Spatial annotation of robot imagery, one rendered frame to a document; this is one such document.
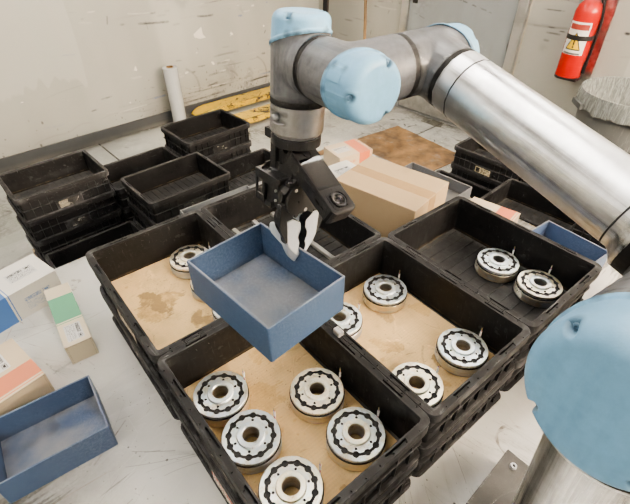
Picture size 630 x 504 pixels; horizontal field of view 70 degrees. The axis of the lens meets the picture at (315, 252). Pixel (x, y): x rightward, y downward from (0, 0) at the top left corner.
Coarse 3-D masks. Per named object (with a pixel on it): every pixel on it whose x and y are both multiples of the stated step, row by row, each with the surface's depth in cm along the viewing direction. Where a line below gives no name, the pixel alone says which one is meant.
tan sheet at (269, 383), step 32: (256, 352) 95; (288, 352) 95; (192, 384) 89; (256, 384) 89; (288, 384) 89; (288, 416) 83; (288, 448) 79; (320, 448) 79; (256, 480) 74; (352, 480) 74
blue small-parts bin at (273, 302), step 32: (256, 224) 77; (224, 256) 75; (256, 256) 81; (224, 288) 75; (256, 288) 74; (288, 288) 74; (320, 288) 73; (256, 320) 60; (288, 320) 61; (320, 320) 68
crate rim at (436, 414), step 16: (384, 240) 109; (352, 256) 104; (416, 256) 104; (432, 272) 101; (464, 288) 96; (512, 320) 89; (528, 336) 86; (368, 352) 82; (512, 352) 84; (384, 368) 80; (480, 368) 80; (496, 368) 82; (400, 384) 77; (464, 384) 77; (480, 384) 80; (416, 400) 75; (448, 400) 75; (432, 416) 73
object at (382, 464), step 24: (336, 336) 85; (168, 360) 82; (360, 360) 81; (168, 384) 79; (384, 384) 77; (192, 408) 74; (408, 408) 74; (408, 432) 70; (216, 456) 68; (384, 456) 67; (240, 480) 65; (360, 480) 65
